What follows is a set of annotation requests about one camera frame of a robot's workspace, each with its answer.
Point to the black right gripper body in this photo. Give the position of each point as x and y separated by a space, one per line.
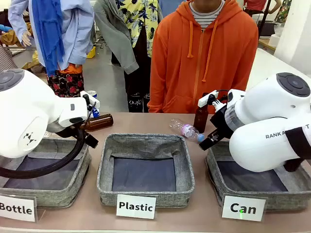
222 121

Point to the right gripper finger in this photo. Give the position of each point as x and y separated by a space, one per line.
215 135
207 144

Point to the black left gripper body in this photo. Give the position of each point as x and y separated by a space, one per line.
65 129

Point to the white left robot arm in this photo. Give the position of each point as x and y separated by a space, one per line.
24 109

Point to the person's right forearm orange sleeve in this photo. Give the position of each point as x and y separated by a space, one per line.
156 92

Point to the person's left forearm orange sleeve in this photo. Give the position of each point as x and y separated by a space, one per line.
250 72

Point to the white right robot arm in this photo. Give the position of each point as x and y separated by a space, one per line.
255 150

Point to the blue drink can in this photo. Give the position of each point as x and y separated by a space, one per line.
91 93

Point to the grey fabric basket, plastic bin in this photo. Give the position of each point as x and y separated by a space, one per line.
145 143

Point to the grey fabric basket, bottle bin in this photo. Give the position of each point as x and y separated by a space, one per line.
60 197

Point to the white Can label sign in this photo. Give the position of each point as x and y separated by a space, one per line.
243 208

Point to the grey fabric basket, can bin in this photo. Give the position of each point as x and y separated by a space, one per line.
279 197

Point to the brown glass bottle, short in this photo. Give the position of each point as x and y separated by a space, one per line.
200 119

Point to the brown glass bottle, long neck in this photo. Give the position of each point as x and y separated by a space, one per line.
102 121

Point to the crushed clear plastic bottle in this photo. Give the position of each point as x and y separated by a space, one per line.
187 129

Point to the red floral dark skirt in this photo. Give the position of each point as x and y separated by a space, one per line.
68 83

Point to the person in orange hoodie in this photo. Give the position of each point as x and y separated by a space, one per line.
199 72

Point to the black patterned trousers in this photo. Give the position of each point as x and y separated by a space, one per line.
137 87

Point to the white table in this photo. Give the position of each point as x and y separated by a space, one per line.
272 63

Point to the white Plastic label sign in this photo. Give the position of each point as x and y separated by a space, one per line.
136 206

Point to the yellow box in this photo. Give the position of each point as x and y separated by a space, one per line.
91 53

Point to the checkered cloth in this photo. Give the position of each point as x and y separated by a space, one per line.
6 60

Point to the white Bottle label sign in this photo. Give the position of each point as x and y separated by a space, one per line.
17 208

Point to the blue scarf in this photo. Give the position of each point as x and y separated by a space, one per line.
48 36

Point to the white foam block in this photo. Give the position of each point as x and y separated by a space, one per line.
275 38

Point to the light blue shirt mannequin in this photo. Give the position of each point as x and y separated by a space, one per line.
77 29

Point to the golden brown cloth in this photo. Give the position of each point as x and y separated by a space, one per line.
12 38

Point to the grey cardigan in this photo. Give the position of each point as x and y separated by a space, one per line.
114 31

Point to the black stand pole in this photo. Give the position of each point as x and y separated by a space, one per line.
264 17

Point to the green floral garment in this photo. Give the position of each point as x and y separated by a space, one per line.
283 11

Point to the yellow floral shirt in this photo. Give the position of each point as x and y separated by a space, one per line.
138 17

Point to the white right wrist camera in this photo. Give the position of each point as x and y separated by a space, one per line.
206 98

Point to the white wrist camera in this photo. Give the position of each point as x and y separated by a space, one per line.
206 98
91 97

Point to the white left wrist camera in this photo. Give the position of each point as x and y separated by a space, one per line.
91 97

